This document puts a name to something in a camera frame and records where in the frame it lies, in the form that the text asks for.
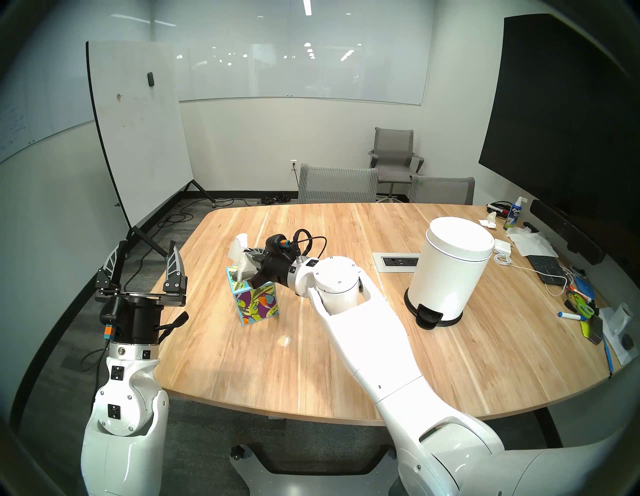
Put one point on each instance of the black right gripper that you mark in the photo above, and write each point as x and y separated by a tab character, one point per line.
275	270

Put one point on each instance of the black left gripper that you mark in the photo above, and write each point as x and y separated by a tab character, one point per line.
137	322

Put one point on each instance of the white tissue sheet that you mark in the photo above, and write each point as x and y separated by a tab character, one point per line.
240	250

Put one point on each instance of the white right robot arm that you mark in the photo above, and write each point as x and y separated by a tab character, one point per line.
380	350

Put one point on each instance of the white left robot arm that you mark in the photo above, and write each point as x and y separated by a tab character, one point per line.
125	430

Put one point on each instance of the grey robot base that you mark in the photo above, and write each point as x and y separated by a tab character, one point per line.
310	482

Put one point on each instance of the colourful toucan tissue box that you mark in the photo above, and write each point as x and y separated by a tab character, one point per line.
257	305

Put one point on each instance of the small pale liquid spill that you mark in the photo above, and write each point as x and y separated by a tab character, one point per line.
284	341

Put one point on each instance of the small crumpled white tissue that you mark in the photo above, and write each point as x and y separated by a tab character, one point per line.
489	220

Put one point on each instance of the grey mesh office chair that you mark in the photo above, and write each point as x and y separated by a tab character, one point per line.
337	185

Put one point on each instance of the table power outlet box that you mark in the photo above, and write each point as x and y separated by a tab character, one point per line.
395	262

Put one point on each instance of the rolling whiteboard on stand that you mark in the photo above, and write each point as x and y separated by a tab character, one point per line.
140	135

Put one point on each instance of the grey armrest office chair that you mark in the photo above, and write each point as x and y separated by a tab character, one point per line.
395	150

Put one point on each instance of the white pedal trash can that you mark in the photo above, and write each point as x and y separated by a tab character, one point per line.
450	270

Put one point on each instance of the grey fabric office chair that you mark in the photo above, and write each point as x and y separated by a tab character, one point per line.
442	191

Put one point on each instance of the white power adapter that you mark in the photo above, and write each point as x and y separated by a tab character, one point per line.
501	246

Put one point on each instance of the black red marker pack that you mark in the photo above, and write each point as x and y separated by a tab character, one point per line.
498	209

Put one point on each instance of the long ceiling light strip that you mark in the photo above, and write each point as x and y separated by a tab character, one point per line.
307	7

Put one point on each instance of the whiteboard cleaner spray bottle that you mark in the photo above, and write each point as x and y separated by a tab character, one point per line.
515	215

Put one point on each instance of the white paper towel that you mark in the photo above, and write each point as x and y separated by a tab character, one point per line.
532	242

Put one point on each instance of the small black remote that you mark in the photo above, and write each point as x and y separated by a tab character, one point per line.
531	227

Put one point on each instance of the black keyboard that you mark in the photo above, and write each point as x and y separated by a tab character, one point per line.
547	270

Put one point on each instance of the black video sound bar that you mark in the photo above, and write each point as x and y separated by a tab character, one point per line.
567	230

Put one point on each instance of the blue white marker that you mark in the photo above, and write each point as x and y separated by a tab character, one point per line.
572	316

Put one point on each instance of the blue pouch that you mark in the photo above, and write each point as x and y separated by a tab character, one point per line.
586	288

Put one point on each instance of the dark block with yellow edge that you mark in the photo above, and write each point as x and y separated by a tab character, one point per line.
592	331

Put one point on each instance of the blue pen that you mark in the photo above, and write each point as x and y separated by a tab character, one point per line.
608	355

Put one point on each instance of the white paper cup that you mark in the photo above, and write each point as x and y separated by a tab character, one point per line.
621	319

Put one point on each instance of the white paper sheet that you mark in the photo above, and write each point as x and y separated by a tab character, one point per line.
620	352

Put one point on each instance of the small black round cap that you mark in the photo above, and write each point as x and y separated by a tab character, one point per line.
628	342

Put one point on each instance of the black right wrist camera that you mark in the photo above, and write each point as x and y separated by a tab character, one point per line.
279	246

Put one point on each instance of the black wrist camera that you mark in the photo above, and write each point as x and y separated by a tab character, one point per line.
279	246
107	322

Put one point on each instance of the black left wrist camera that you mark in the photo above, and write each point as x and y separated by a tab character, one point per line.
107	322

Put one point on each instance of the wide glass wall whiteboard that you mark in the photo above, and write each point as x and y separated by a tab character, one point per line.
310	70

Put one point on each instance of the wall whiteboard with writing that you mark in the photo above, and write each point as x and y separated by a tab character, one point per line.
45	95

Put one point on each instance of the large black wall screen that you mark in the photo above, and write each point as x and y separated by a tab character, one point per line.
560	120

